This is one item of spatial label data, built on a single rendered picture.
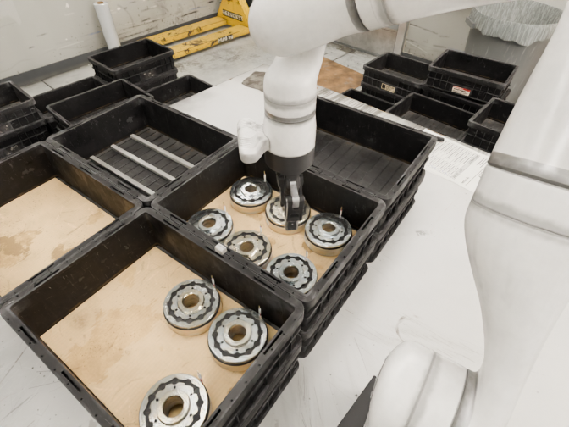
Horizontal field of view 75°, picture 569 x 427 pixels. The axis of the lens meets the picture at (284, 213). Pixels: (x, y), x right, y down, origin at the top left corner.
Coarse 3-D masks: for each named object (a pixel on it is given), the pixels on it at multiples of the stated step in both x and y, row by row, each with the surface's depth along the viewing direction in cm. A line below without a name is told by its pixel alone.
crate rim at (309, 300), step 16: (192, 176) 82; (320, 176) 82; (352, 192) 79; (160, 208) 75; (384, 208) 75; (368, 224) 72; (208, 240) 69; (352, 240) 69; (240, 256) 66; (256, 272) 64; (336, 272) 64; (288, 288) 61; (320, 288) 61; (304, 304) 60
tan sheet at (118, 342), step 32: (160, 256) 79; (128, 288) 73; (160, 288) 73; (64, 320) 68; (96, 320) 68; (128, 320) 68; (160, 320) 68; (64, 352) 64; (96, 352) 64; (128, 352) 64; (160, 352) 64; (192, 352) 64; (96, 384) 60; (128, 384) 60; (224, 384) 60; (128, 416) 57
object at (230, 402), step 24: (96, 240) 69; (192, 240) 69; (72, 264) 65; (240, 264) 65; (264, 288) 61; (0, 312) 58; (24, 336) 55; (288, 336) 57; (48, 360) 53; (264, 360) 53; (72, 384) 52; (240, 384) 50; (96, 408) 48; (216, 408) 48
